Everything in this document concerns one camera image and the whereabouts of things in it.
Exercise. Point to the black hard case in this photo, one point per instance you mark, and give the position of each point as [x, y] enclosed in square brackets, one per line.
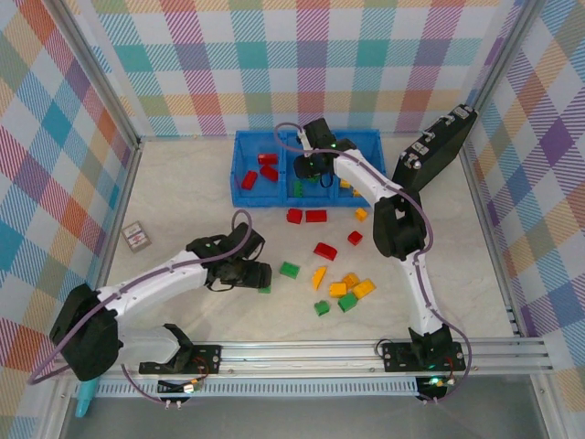
[434, 151]

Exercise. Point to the small card box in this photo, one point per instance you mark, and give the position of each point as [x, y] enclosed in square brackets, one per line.
[136, 237]

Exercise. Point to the aluminium frame post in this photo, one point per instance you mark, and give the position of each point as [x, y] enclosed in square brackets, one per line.
[102, 78]
[506, 46]

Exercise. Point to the green lego brick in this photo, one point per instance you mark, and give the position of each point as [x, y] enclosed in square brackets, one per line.
[347, 303]
[290, 270]
[298, 189]
[314, 180]
[322, 308]
[264, 290]

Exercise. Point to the small connector board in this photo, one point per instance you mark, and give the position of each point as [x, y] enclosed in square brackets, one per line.
[189, 388]
[434, 382]

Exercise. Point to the teal marker pen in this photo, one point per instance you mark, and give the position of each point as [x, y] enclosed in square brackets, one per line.
[84, 402]

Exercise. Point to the yellow sloped lego brick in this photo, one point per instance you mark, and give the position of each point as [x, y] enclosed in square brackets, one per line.
[319, 278]

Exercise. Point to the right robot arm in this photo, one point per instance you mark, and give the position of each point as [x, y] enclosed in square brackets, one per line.
[393, 233]

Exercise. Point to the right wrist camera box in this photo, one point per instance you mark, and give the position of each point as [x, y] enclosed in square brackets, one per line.
[320, 133]

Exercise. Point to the blue plastic bin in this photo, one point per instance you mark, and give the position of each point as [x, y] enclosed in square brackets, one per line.
[368, 144]
[242, 151]
[315, 193]

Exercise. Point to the aluminium side rail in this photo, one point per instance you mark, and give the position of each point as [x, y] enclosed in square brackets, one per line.
[121, 196]
[489, 228]

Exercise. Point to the aluminium mounting rail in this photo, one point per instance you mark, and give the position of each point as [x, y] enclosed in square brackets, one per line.
[297, 359]

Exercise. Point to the small red lego brick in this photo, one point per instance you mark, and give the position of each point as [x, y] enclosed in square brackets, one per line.
[355, 238]

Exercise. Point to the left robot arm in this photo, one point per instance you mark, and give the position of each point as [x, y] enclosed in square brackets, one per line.
[151, 288]

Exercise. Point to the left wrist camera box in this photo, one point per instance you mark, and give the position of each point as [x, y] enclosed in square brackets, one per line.
[244, 244]

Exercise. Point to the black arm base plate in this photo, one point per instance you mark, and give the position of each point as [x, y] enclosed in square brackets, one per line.
[395, 359]
[208, 359]

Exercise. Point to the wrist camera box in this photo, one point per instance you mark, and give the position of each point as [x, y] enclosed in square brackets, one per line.
[244, 244]
[320, 133]

